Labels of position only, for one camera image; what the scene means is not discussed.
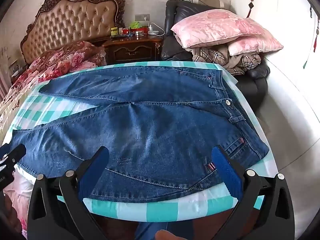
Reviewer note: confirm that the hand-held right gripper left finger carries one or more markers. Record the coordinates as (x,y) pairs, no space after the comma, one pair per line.
(93,172)

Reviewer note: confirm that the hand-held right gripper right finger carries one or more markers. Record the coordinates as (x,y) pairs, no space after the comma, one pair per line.
(226,172)

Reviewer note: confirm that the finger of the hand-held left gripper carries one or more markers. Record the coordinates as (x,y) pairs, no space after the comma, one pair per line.
(15,155)

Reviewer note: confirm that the blue denim pants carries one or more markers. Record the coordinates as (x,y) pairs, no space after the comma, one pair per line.
(150,120)

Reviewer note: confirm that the person's right hand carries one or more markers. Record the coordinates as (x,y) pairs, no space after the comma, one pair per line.
(170,236)

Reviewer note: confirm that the pink floral bedsheet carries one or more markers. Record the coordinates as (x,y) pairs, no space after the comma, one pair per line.
(20,195)

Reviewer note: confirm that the teal checked tablecloth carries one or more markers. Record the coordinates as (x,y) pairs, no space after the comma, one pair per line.
(150,210)

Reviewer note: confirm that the pink curtain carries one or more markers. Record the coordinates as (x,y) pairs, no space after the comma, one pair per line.
(4,87)

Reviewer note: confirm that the person's leg in jeans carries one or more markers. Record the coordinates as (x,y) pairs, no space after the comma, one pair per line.
(147,231)

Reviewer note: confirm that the black leather armchair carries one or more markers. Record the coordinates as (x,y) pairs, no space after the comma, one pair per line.
(252,90)

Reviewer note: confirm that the pink floral pillows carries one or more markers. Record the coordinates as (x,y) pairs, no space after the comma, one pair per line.
(62,57)

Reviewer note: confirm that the beige plaid blanket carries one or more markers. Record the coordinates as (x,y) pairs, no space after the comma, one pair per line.
(217,57)

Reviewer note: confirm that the dark wooden nightstand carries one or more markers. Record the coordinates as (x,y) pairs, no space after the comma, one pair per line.
(132,50)

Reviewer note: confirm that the small pink floral pillow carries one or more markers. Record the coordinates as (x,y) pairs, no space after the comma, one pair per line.
(257,46)

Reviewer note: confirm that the yellow lidded jar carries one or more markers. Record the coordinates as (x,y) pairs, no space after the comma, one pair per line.
(114,31)

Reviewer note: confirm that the tufted carved bed headboard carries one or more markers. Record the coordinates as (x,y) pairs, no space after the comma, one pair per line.
(70,22)

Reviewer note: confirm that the red tin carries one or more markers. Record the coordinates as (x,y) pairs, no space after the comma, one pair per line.
(127,31)

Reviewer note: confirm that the large pink floral pillow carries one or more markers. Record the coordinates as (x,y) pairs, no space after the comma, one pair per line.
(212,27)

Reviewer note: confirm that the round metal tin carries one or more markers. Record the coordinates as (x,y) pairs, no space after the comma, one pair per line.
(139,33)

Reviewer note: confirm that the green plastic bag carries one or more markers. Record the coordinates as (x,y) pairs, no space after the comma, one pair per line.
(135,25)

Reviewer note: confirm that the red tassel ornament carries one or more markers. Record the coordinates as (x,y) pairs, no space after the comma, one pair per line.
(317,40)

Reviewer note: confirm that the red hanging ornament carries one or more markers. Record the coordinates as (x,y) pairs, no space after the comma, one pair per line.
(250,8)

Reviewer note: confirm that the beige bag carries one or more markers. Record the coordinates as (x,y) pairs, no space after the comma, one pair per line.
(210,0)

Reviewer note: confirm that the small picture frame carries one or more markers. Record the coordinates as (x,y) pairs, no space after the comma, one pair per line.
(14,68)

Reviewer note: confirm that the white wall outlet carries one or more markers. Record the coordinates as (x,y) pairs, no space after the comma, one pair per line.
(142,17)

